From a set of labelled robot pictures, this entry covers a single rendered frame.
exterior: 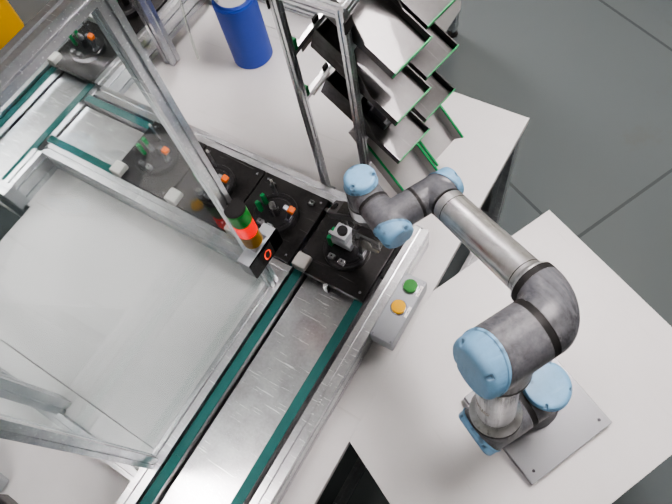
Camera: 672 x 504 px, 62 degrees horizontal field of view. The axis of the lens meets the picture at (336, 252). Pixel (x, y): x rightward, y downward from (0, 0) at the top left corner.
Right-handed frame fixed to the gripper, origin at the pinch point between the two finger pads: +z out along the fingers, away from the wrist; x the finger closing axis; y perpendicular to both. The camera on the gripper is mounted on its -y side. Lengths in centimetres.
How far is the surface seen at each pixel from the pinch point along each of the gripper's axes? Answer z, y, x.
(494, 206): 76, 15, 70
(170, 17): 13, -125, 58
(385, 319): 11.1, 12.8, -13.3
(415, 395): 21.3, 28.5, -25.8
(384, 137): -15.1, -6.4, 24.1
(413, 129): -13.3, -1.3, 30.9
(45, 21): -92, -21, -27
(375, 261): 10.1, 2.0, 0.5
